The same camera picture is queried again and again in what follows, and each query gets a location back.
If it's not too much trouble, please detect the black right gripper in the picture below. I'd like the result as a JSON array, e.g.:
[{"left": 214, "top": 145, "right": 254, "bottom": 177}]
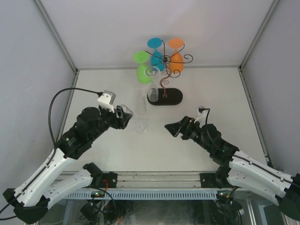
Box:
[{"left": 165, "top": 116, "right": 211, "bottom": 152}]

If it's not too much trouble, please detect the clear champagne flute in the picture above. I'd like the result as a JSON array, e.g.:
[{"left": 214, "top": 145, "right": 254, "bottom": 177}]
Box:
[
  {"left": 121, "top": 105, "right": 148, "bottom": 133},
  {"left": 144, "top": 66, "right": 160, "bottom": 102}
]

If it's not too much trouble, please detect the orange plastic wine glass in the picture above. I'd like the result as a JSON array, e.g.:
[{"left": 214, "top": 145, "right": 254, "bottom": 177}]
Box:
[{"left": 168, "top": 38, "right": 184, "bottom": 74}]

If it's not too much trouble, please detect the aluminium front frame rail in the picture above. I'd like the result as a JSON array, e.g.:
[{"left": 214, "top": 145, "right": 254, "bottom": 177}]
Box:
[{"left": 56, "top": 170, "right": 289, "bottom": 190}]

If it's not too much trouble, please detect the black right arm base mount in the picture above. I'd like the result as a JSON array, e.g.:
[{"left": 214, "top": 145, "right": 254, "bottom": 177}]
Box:
[{"left": 200, "top": 172, "right": 222, "bottom": 188}]

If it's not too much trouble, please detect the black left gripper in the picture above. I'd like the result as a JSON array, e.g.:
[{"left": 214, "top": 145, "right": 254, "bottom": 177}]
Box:
[{"left": 88, "top": 105, "right": 132, "bottom": 142}]

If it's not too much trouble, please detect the clear upside-down glass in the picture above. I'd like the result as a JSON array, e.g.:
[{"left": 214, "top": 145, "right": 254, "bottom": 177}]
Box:
[{"left": 136, "top": 90, "right": 147, "bottom": 116}]

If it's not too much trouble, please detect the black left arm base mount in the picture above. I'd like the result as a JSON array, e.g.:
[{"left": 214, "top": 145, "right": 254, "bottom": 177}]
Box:
[{"left": 94, "top": 172, "right": 118, "bottom": 190}]

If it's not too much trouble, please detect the clear champagne flute back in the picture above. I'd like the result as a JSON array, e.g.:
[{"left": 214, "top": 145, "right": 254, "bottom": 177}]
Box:
[{"left": 121, "top": 105, "right": 148, "bottom": 133}]

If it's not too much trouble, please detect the black left camera cable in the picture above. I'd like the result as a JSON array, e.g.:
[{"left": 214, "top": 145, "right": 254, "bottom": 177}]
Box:
[{"left": 48, "top": 87, "right": 104, "bottom": 150}]

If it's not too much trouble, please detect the clear champagne flute front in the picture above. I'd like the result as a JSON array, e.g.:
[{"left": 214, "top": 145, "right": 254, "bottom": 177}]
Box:
[{"left": 144, "top": 66, "right": 160, "bottom": 102}]

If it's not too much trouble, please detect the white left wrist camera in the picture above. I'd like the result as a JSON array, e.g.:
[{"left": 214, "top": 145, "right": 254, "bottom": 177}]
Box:
[{"left": 97, "top": 90, "right": 116, "bottom": 113}]

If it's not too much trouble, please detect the blue slotted cable duct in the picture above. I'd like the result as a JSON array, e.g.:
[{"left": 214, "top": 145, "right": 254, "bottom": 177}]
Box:
[{"left": 65, "top": 189, "right": 218, "bottom": 200}]

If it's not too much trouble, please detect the blue plastic wine glass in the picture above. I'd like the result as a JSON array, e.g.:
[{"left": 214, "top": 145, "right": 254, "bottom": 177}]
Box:
[{"left": 147, "top": 37, "right": 165, "bottom": 71}]

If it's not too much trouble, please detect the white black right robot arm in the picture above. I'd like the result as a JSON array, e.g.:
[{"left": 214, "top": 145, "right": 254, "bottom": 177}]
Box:
[{"left": 165, "top": 116, "right": 300, "bottom": 221}]

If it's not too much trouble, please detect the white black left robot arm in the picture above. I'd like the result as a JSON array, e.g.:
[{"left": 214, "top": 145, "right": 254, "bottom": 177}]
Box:
[{"left": 3, "top": 105, "right": 133, "bottom": 224}]

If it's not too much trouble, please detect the green plastic wine glass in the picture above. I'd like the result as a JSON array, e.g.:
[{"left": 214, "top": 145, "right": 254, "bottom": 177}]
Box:
[{"left": 133, "top": 51, "right": 151, "bottom": 84}]

